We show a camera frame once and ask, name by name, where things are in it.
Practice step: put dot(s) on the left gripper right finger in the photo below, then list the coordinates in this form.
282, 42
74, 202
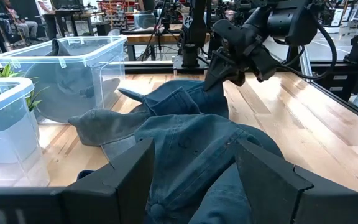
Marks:
275, 193

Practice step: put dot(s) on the wooden workbench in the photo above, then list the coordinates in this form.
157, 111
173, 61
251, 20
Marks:
141, 38

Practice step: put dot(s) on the person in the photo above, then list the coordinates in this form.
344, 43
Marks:
45, 4
26, 28

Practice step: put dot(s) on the dark blue denim cap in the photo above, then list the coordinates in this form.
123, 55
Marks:
191, 146

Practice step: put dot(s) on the grey cap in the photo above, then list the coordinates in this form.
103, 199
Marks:
73, 77
104, 124

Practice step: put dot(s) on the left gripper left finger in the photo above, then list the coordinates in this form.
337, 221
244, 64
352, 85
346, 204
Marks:
120, 193

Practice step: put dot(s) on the silver aluminium post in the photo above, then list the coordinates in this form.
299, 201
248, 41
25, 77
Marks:
304, 65

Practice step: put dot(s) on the black drawer cabinet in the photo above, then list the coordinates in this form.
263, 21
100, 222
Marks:
337, 84

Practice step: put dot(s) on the red parts shelf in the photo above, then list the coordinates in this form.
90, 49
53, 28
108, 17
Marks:
117, 6

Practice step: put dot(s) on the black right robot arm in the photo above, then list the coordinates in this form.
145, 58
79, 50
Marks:
291, 21

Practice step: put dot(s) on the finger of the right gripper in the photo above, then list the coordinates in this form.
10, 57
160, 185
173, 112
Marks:
236, 71
217, 68

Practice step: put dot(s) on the clear plastic storage bin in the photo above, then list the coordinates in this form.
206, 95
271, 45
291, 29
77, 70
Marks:
110, 62
8, 133

